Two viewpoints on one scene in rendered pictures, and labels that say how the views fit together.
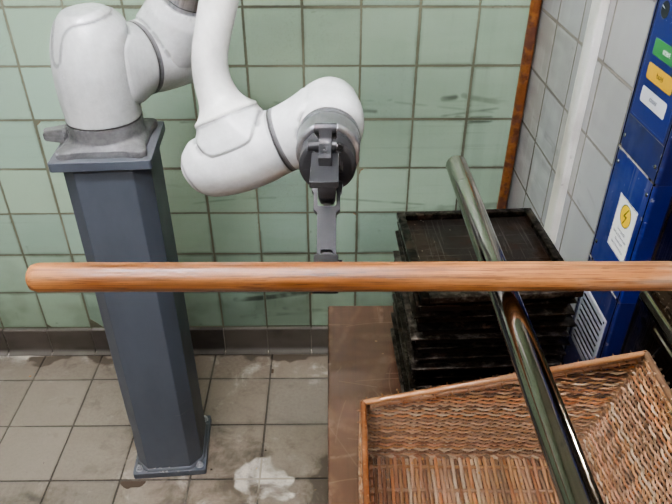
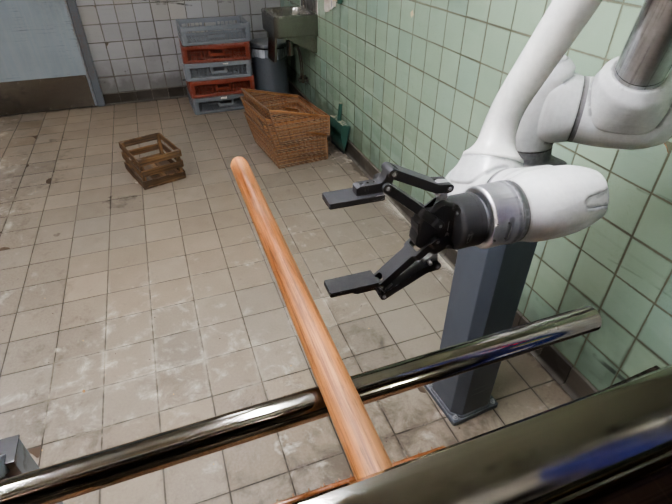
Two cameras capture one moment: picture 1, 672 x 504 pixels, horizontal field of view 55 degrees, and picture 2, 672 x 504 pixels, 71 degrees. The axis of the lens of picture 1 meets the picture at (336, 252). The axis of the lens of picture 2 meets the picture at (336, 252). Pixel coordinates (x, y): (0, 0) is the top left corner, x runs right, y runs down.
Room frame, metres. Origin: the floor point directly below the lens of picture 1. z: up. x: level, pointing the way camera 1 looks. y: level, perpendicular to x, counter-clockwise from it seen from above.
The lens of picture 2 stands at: (0.43, -0.45, 1.54)
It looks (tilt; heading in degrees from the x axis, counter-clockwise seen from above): 36 degrees down; 70
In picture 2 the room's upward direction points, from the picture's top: straight up
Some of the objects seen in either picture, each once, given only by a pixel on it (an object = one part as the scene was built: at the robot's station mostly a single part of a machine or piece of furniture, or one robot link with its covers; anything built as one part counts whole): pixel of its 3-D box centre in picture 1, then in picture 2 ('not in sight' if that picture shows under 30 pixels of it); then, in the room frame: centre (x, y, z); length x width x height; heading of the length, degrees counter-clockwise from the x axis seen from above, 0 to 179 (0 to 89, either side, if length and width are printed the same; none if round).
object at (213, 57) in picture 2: not in sight; (214, 47); (0.93, 4.24, 0.53); 0.60 x 0.40 x 0.16; 177
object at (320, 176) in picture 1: (324, 169); (353, 196); (0.62, 0.01, 1.27); 0.07 x 0.03 x 0.01; 0
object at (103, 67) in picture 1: (97, 62); (536, 99); (1.29, 0.48, 1.17); 0.18 x 0.16 x 0.22; 139
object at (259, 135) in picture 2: not in sight; (285, 134); (1.24, 2.97, 0.14); 0.56 x 0.49 x 0.28; 97
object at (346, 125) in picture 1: (328, 146); (490, 215); (0.82, 0.01, 1.20); 0.09 x 0.06 x 0.09; 90
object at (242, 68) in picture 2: not in sight; (216, 65); (0.92, 4.25, 0.38); 0.60 x 0.40 x 0.16; 179
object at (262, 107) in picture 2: not in sight; (285, 111); (1.24, 2.96, 0.32); 0.56 x 0.49 x 0.28; 99
